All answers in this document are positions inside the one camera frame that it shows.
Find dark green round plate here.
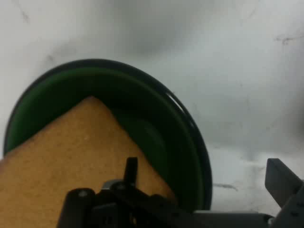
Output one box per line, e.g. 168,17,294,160
3,58,213,211

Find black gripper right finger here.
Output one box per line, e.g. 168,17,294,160
265,158,304,228

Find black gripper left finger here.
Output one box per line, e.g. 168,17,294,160
57,156,205,228

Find orange sponge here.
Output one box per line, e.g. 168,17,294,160
0,95,178,228

